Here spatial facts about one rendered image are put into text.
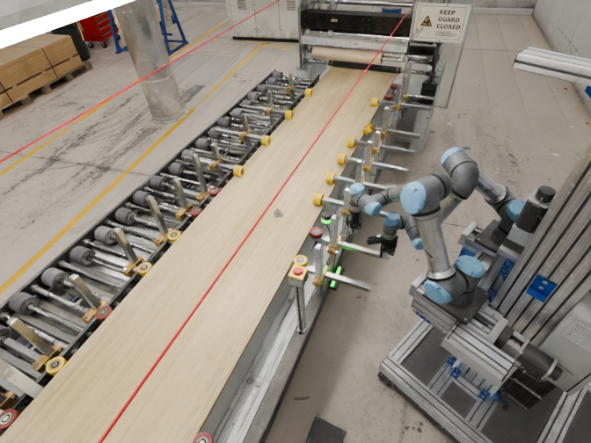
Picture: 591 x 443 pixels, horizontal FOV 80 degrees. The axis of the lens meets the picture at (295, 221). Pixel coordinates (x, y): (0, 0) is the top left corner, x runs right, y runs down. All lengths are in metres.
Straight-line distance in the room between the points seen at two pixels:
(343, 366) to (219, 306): 1.14
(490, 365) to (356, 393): 1.09
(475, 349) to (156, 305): 1.56
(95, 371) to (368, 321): 1.86
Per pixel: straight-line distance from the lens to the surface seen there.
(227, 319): 1.88
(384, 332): 2.86
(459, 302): 1.80
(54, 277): 2.57
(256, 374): 2.03
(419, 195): 1.41
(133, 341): 1.99
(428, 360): 2.59
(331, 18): 4.29
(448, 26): 4.04
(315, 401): 2.62
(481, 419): 2.54
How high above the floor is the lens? 2.48
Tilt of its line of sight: 44 degrees down
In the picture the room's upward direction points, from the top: 4 degrees counter-clockwise
